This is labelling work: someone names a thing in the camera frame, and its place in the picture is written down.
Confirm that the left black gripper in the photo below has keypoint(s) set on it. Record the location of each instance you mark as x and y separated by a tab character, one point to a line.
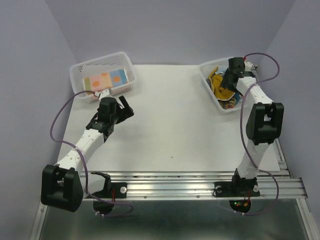
125	113

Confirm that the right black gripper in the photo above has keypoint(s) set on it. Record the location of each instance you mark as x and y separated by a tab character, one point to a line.
224	82

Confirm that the yellow blue hello towel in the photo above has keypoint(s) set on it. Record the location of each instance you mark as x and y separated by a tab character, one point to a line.
210	77

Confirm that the orange plush towel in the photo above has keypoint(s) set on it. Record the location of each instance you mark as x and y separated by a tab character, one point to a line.
105	80

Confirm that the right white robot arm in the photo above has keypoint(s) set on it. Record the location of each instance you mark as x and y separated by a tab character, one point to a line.
239	177

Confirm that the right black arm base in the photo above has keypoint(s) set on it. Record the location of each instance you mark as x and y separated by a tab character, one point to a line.
226	189

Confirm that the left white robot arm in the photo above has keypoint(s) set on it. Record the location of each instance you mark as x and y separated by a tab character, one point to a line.
61	186

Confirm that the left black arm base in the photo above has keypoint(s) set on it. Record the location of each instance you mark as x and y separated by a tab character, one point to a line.
102	186

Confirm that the light blue colourful towel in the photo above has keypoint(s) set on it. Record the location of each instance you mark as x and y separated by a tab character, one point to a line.
226	98

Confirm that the right white plastic basket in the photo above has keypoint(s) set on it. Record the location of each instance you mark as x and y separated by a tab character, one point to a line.
243	85

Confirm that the white plastic basket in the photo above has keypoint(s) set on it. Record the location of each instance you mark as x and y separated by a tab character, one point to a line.
243	85
99	65

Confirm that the left white plastic basket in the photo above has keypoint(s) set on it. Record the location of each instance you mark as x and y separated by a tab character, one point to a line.
99	65

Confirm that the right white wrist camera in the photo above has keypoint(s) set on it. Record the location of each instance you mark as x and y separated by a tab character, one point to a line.
249	66

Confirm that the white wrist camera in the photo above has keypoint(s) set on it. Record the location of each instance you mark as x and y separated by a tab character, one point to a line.
102	94
249	66

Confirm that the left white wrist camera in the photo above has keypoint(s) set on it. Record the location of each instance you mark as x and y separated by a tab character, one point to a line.
102	94

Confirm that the right aluminium side rail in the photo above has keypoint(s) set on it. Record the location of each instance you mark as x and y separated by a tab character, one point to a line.
275	150

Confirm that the aluminium mounting rail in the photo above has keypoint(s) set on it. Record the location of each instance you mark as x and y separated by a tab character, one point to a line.
199	185

